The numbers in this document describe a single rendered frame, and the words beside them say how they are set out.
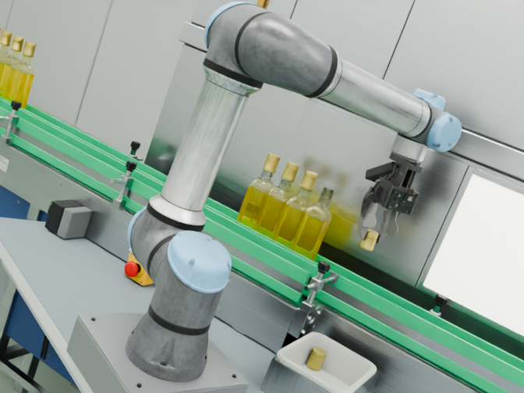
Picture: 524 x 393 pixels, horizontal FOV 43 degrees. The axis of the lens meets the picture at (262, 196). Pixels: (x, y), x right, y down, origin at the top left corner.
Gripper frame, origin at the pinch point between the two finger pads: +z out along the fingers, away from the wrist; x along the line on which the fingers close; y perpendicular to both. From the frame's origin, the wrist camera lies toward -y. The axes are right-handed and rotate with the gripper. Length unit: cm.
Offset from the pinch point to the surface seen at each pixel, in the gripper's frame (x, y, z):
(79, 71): -57, -500, 49
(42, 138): -76, -64, 13
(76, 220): -62, -40, 27
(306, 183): -12.4, -17.6, -4.2
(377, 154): 4.6, -20.4, -16.2
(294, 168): -15.4, -21.6, -6.4
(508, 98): 24.6, -5.3, -40.1
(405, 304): 14.6, 2.6, 14.2
